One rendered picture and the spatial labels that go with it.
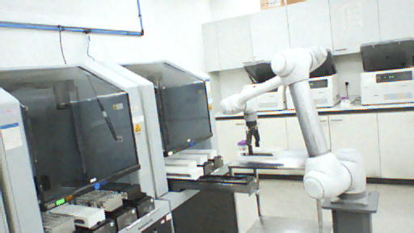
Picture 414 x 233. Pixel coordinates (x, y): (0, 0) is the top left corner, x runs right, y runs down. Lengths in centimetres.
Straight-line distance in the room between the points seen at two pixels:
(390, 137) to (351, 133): 40
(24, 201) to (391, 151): 356
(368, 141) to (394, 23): 133
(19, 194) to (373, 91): 348
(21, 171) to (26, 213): 17
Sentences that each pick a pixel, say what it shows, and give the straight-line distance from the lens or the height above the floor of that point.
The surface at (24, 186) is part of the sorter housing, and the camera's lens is 154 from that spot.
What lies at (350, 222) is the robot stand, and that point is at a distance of 193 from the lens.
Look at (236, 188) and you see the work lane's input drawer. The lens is 196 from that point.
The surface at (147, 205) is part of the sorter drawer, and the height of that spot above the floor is 78.
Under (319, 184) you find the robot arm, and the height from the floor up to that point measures 88.
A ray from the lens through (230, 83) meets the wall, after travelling 515.
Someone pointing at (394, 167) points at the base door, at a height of 20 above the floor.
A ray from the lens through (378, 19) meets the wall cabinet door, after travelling 432.
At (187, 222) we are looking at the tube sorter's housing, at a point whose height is 52.
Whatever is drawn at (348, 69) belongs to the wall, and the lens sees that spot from 467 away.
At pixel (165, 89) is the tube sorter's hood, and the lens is 216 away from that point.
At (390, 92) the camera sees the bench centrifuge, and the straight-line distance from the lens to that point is 403.
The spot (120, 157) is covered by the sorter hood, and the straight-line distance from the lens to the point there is 185.
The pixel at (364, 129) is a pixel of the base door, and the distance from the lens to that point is 410.
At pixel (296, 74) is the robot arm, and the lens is 168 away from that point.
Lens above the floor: 143
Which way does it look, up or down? 6 degrees down
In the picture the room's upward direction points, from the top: 7 degrees counter-clockwise
